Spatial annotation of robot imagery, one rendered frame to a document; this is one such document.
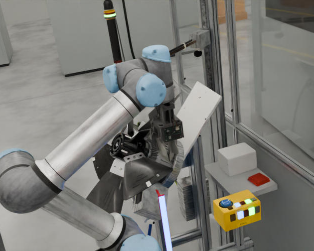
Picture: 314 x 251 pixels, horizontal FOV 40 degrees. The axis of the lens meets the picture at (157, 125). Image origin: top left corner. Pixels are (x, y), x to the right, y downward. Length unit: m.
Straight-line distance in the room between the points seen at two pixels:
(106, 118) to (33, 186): 0.23
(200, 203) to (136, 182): 0.61
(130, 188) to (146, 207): 0.20
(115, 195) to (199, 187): 0.47
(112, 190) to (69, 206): 0.76
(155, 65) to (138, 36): 6.29
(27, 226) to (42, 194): 2.78
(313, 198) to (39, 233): 2.30
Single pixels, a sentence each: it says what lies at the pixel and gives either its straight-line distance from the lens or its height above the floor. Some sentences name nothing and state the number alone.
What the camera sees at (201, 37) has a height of 1.56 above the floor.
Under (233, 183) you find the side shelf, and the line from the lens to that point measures 2.26.
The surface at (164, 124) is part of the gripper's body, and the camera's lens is 1.25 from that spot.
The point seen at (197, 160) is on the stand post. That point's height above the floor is 1.03.
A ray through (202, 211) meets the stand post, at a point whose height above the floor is 0.72.
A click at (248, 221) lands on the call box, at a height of 1.00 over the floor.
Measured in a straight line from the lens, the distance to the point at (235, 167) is 2.30.
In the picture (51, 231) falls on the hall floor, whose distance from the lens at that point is 3.68.
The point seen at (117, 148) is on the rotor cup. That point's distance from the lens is 1.95.
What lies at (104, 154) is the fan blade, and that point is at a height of 1.11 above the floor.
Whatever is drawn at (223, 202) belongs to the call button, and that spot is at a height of 1.08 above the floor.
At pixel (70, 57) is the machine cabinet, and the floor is 0.33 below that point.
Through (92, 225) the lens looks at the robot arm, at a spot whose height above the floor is 1.33.
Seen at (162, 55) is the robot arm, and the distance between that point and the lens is 1.19.
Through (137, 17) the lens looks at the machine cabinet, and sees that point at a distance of 7.42.
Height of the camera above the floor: 2.08
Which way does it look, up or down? 24 degrees down
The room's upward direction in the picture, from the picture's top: 8 degrees counter-clockwise
